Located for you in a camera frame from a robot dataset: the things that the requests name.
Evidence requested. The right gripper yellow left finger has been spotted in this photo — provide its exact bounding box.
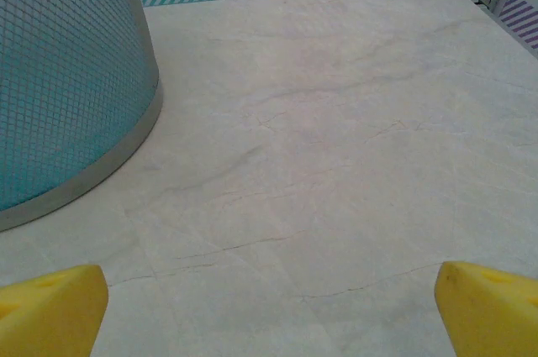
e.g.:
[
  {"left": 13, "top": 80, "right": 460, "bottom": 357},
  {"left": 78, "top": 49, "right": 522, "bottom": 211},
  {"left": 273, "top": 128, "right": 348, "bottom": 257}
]
[{"left": 0, "top": 264, "right": 109, "bottom": 357}]

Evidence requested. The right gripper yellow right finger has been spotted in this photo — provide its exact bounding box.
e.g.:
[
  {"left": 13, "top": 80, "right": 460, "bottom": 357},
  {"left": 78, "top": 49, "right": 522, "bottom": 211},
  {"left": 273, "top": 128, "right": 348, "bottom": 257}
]
[{"left": 434, "top": 260, "right": 538, "bottom": 357}]

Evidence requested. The mesh bin with blue liner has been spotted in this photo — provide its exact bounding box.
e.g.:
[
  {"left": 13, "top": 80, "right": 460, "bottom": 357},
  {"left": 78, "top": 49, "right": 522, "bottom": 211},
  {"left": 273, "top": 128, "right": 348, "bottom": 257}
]
[{"left": 0, "top": 0, "right": 163, "bottom": 233}]

